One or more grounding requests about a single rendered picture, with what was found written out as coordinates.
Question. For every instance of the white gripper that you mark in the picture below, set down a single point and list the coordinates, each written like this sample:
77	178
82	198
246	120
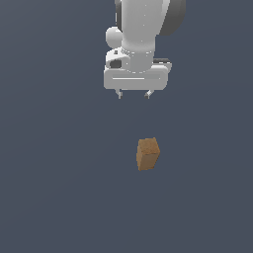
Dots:
135	79

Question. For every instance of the brown wooden block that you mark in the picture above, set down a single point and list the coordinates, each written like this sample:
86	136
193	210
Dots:
148	154

